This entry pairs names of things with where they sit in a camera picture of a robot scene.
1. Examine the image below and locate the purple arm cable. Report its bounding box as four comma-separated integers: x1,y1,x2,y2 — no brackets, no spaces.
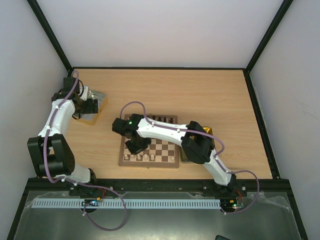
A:
120,101,260,216
42,69,128,231

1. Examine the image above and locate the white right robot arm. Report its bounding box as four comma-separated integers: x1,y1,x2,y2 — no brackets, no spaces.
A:
120,114,236,196

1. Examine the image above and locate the white slotted cable duct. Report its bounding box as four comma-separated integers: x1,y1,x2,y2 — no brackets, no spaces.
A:
31,198,221,210

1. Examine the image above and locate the wooden chess board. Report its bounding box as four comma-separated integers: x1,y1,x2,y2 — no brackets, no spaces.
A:
118,113,180,169

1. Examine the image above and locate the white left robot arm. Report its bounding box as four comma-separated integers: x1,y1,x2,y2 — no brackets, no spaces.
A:
27,99,93,185

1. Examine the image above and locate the black mounting rail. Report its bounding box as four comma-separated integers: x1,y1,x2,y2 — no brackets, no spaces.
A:
24,177,291,198

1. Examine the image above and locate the silver interior yellow tin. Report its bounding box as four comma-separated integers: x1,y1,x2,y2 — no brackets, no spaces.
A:
79,86,108,126

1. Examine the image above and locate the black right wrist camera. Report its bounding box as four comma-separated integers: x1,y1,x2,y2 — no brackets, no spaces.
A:
112,117,129,137

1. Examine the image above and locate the dark phone corner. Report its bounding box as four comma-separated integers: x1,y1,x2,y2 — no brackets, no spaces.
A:
215,235,230,240

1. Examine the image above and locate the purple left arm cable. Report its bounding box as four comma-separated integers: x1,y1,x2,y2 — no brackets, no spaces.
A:
42,69,128,231

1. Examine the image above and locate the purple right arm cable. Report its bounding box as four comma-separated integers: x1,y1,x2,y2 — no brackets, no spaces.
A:
120,101,260,216

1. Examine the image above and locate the black enclosure frame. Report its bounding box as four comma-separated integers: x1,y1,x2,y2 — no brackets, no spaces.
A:
5,0,309,240

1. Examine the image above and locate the gold interior green tin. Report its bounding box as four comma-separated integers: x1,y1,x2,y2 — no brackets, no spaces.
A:
180,124,215,164

